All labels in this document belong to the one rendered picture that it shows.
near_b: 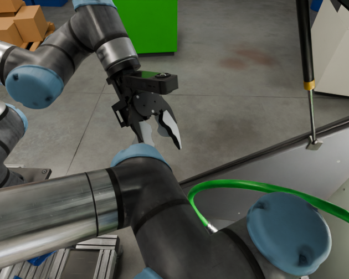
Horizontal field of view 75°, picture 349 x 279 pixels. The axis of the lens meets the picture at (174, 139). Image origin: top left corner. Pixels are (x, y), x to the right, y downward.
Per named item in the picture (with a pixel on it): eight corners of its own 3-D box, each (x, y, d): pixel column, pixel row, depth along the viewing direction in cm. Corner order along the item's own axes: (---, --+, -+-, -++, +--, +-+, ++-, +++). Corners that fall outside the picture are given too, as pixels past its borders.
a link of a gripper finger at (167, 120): (173, 144, 57) (150, 115, 54) (189, 139, 52) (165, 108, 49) (167, 153, 55) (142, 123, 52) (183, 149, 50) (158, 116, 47)
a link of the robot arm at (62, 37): (21, 60, 45) (55, 30, 41) (46, 36, 53) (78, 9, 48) (55, 88, 50) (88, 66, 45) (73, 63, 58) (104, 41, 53)
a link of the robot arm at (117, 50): (137, 35, 46) (102, 39, 41) (146, 57, 47) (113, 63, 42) (119, 52, 52) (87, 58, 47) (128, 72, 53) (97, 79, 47)
